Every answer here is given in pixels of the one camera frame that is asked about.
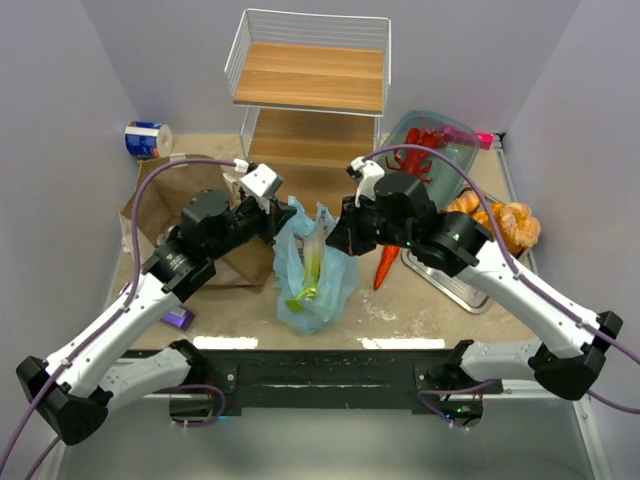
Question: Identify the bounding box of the red chili pepper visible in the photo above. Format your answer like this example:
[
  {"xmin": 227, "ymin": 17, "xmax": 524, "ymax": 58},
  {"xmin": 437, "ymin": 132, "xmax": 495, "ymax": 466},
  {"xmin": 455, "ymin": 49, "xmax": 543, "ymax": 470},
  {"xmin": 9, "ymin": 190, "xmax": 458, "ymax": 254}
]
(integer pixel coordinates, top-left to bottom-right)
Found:
[{"xmin": 373, "ymin": 245, "xmax": 401, "ymax": 291}]

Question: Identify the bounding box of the green white celery stalk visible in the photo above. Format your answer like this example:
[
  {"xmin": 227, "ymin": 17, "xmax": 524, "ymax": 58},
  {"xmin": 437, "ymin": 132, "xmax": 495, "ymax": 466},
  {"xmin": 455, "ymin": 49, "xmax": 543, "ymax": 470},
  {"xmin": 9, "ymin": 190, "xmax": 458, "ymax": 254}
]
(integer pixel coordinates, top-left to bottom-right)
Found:
[{"xmin": 285, "ymin": 234, "xmax": 325, "ymax": 313}]

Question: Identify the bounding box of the light blue plastic bag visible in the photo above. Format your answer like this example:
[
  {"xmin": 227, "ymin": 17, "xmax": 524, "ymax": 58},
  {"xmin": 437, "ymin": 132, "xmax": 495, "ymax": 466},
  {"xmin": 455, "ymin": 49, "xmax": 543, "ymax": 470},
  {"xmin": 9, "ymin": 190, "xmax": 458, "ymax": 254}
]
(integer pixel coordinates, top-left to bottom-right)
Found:
[{"xmin": 273, "ymin": 196, "xmax": 359, "ymax": 335}]

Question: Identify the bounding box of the red toy lobster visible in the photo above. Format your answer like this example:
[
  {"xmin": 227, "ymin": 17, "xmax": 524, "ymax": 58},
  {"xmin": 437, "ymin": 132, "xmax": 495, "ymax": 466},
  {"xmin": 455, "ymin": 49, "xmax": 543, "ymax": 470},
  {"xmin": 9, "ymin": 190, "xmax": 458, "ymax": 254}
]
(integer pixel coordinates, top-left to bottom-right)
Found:
[{"xmin": 385, "ymin": 127, "xmax": 447, "ymax": 184}]

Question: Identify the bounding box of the brown paper grocery bag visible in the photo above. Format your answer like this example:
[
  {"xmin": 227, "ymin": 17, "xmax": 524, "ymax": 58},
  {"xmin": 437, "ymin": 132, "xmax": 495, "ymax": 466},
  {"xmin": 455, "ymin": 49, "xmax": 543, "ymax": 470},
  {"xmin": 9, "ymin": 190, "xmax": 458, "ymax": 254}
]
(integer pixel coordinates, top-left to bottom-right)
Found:
[{"xmin": 119, "ymin": 154, "xmax": 274, "ymax": 288}]

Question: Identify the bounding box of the twisted sugar donut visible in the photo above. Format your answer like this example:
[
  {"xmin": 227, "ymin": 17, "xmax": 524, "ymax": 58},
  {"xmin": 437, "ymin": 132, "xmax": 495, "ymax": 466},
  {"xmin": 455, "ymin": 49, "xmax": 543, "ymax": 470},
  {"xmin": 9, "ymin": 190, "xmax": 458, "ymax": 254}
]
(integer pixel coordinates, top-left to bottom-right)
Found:
[{"xmin": 499, "ymin": 203, "xmax": 541, "ymax": 254}]

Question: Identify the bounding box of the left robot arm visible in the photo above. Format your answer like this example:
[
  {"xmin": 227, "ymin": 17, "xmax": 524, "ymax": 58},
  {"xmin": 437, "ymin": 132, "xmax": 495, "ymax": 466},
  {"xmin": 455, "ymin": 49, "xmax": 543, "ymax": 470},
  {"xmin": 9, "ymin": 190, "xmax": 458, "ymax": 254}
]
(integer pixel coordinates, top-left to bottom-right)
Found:
[{"xmin": 16, "ymin": 191, "xmax": 296, "ymax": 445}]

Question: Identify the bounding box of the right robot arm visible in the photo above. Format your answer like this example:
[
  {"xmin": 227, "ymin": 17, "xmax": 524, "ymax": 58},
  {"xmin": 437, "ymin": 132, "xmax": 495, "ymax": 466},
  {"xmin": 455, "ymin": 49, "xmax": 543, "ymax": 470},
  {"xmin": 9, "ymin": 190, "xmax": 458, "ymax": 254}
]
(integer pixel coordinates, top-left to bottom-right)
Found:
[{"xmin": 326, "ymin": 172, "xmax": 622, "ymax": 401}]

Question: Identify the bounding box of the teal plastic food container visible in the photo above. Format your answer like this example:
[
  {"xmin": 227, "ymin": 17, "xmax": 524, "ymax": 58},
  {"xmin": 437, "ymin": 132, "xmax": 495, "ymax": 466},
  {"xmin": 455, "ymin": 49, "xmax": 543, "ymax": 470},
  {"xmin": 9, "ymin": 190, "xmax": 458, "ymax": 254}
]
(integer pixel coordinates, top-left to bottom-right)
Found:
[{"xmin": 372, "ymin": 110, "xmax": 482, "ymax": 206}]

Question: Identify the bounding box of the long bread loaf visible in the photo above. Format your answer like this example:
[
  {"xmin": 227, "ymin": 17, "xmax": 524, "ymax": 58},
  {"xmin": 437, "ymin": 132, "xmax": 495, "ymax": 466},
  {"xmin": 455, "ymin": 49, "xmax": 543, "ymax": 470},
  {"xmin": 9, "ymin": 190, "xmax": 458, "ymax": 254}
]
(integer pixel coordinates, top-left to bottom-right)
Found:
[{"xmin": 445, "ymin": 190, "xmax": 480, "ymax": 214}]

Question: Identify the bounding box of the orange croissant bread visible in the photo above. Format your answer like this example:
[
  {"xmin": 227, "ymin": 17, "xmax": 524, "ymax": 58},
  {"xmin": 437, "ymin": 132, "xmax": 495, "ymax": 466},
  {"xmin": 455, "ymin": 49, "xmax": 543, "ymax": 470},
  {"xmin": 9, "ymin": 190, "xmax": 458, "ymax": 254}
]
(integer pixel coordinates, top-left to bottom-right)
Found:
[{"xmin": 472, "ymin": 202, "xmax": 504, "ymax": 232}]

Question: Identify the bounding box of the metal tray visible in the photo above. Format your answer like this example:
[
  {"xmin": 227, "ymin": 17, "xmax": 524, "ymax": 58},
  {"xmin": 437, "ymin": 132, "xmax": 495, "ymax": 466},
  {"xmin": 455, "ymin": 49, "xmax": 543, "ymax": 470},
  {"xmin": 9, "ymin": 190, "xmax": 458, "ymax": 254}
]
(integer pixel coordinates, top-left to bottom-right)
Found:
[{"xmin": 401, "ymin": 184, "xmax": 533, "ymax": 315}]

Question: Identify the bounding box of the pink purple toy vegetable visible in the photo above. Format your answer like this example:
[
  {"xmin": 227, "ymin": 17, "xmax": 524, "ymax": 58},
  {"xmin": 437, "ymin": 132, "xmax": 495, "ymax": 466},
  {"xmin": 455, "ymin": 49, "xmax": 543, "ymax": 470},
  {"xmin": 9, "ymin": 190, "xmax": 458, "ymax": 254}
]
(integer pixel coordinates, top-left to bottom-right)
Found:
[{"xmin": 440, "ymin": 125, "xmax": 479, "ymax": 146}]

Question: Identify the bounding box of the purple chocolate bar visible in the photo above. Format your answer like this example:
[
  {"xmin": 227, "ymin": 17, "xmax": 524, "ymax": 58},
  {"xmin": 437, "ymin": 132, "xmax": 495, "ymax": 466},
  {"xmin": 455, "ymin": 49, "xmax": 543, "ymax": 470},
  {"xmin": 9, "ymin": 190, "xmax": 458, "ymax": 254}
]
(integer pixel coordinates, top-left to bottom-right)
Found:
[{"xmin": 119, "ymin": 282, "xmax": 196, "ymax": 331}]

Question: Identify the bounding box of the pink small object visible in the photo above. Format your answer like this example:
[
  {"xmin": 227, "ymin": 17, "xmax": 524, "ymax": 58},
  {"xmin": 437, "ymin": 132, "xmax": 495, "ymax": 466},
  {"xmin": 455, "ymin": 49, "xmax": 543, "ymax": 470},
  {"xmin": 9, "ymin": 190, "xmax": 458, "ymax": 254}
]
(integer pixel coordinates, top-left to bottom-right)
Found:
[{"xmin": 476, "ymin": 131, "xmax": 494, "ymax": 150}]

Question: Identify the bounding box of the blue white toilet paper roll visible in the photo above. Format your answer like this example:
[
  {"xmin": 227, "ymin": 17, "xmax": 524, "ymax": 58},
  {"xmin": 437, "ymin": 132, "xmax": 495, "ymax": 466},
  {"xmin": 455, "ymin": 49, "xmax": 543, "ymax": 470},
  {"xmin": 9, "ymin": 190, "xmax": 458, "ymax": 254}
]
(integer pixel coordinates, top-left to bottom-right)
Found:
[{"xmin": 124, "ymin": 121, "xmax": 173, "ymax": 160}]

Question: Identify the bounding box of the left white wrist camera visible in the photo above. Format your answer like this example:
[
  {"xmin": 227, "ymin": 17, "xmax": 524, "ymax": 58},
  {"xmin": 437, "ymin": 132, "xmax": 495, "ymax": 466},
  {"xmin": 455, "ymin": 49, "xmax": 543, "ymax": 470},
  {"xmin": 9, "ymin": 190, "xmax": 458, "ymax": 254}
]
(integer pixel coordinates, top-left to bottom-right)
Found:
[{"xmin": 235, "ymin": 160, "xmax": 283, "ymax": 200}]

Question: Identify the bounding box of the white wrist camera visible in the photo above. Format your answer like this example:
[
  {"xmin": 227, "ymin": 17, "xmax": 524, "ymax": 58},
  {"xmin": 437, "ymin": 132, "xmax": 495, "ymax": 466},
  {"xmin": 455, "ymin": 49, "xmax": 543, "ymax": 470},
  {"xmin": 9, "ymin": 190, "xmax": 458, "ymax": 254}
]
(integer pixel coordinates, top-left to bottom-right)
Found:
[
  {"xmin": 235, "ymin": 160, "xmax": 283, "ymax": 200},
  {"xmin": 347, "ymin": 156, "xmax": 385, "ymax": 208}
]

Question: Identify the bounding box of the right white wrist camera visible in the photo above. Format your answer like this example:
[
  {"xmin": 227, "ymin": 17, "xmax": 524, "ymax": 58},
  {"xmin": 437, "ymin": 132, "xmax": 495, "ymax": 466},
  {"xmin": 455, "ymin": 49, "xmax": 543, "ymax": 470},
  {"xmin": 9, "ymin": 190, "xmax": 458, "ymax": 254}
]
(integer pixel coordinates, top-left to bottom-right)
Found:
[{"xmin": 347, "ymin": 156, "xmax": 385, "ymax": 208}]

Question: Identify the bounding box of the white wire wooden shelf rack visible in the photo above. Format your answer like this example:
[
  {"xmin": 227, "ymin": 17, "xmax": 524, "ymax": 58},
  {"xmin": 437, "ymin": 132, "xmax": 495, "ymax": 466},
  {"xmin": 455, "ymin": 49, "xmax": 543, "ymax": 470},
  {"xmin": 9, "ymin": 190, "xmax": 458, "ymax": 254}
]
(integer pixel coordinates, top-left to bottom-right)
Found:
[{"xmin": 224, "ymin": 8, "xmax": 392, "ymax": 214}]

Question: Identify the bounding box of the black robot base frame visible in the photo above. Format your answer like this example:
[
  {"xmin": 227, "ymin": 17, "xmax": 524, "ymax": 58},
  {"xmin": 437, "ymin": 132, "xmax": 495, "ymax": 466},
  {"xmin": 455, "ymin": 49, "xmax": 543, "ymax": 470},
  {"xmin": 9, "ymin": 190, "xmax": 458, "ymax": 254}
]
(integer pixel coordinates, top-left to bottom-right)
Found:
[{"xmin": 119, "ymin": 341, "xmax": 503, "ymax": 418}]

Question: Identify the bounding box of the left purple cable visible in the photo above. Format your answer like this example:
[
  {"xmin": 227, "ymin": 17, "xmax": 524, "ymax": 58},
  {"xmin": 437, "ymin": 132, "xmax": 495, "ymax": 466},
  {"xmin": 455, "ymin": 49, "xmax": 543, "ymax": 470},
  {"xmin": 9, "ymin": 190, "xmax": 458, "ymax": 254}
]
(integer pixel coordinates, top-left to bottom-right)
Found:
[{"xmin": 0, "ymin": 156, "xmax": 246, "ymax": 479}]

